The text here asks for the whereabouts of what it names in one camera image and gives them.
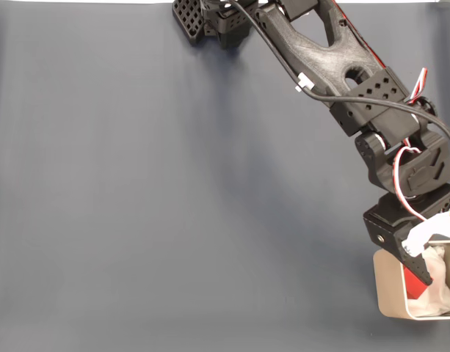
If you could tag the red cube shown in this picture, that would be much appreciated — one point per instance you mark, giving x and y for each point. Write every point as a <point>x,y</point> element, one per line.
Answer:
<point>413,284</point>

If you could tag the beige rounded box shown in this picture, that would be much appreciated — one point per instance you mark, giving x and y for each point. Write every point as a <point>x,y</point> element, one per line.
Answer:
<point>388,289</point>

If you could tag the white crumpled cloth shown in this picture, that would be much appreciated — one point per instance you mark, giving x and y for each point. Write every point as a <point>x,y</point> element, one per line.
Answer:
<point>439,293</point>

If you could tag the dark blue table mat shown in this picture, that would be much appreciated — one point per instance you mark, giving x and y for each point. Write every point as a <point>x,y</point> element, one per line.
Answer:
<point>136,220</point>

